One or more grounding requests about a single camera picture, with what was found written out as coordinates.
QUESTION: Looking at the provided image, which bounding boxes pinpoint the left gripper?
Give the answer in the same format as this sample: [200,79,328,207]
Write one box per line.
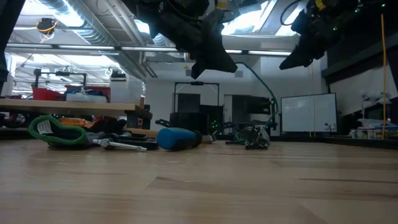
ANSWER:
[133,0,239,80]

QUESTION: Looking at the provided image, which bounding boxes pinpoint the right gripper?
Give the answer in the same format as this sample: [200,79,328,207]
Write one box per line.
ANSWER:
[279,0,346,71]

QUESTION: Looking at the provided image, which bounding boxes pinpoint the clear safety glasses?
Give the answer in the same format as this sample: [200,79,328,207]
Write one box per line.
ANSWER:
[225,126,271,151]

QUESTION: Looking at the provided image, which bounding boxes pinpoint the black computer stack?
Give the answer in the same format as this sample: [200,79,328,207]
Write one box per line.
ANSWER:
[169,93,224,135]

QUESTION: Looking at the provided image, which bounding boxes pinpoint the whiteboard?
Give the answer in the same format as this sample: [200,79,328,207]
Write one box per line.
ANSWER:
[280,92,338,134]

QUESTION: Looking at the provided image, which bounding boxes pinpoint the black shelf unit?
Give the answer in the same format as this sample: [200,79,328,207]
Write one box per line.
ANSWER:
[223,95,277,131]

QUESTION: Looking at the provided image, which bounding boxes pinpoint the large clear plastic container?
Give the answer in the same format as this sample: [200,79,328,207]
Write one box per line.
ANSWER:
[109,77,144,105]

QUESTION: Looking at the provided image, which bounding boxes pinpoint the row of small bottles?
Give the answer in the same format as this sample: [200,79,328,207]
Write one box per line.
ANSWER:
[348,124,398,140]

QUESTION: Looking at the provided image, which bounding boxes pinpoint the long fluorescent light bar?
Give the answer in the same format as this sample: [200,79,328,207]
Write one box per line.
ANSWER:
[6,44,293,58]

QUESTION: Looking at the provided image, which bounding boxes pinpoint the blue cloth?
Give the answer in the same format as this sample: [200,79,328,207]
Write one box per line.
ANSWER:
[67,88,105,96]

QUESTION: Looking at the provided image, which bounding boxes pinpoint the black C-clamp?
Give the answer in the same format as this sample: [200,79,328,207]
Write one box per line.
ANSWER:
[92,132,160,152]

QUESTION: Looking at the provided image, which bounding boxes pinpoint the flat clear plastic container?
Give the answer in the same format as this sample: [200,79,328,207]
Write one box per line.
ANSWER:
[65,93,108,104]

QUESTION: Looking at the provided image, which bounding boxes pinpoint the grey wood-topped workbench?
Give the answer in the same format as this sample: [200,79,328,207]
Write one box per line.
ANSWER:
[0,98,154,131]

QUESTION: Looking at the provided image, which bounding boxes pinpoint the black frame rig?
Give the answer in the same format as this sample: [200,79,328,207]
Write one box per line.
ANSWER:
[173,81,220,125]

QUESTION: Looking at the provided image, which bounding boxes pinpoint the blue-handled screwdriver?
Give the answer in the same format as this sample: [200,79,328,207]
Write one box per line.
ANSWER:
[156,127,205,152]

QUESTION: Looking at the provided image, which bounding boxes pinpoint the yellow hanging cable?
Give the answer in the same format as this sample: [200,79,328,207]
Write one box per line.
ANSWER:
[381,14,389,140]

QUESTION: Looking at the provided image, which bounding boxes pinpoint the black camera gantry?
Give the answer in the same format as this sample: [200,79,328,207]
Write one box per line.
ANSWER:
[33,68,88,88]

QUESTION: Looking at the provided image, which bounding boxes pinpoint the black reel yellow cable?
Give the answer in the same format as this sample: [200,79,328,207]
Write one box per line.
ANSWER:
[35,17,59,35]

